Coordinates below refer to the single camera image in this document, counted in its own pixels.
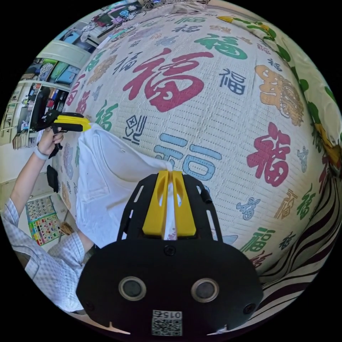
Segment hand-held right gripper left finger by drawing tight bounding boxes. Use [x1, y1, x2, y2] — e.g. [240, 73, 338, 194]
[142, 171, 170, 239]

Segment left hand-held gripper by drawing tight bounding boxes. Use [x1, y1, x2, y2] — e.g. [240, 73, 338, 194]
[34, 109, 93, 159]

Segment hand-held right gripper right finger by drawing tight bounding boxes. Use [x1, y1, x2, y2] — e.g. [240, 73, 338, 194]
[172, 171, 197, 237]

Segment white short sleeve shirt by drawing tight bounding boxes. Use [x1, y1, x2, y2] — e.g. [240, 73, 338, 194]
[76, 122, 185, 249]

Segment person's right forearm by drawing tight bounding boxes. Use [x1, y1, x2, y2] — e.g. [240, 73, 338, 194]
[77, 232, 97, 265]

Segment person's left forearm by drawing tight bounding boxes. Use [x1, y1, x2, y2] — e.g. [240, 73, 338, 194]
[10, 145, 51, 212]

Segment person's left hand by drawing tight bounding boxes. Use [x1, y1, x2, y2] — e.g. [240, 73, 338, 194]
[37, 128, 64, 159]

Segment white shelf with books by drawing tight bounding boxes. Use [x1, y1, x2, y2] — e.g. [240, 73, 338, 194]
[0, 40, 93, 150]

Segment colourful picture chart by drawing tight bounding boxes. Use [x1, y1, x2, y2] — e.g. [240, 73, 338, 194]
[25, 196, 61, 247]

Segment bed with printed mat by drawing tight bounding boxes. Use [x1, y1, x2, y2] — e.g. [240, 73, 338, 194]
[51, 0, 342, 310]

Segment floral quilt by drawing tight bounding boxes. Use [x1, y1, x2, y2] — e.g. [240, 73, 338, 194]
[218, 15, 342, 150]

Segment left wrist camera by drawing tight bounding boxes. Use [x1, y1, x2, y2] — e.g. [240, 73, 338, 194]
[30, 87, 52, 132]

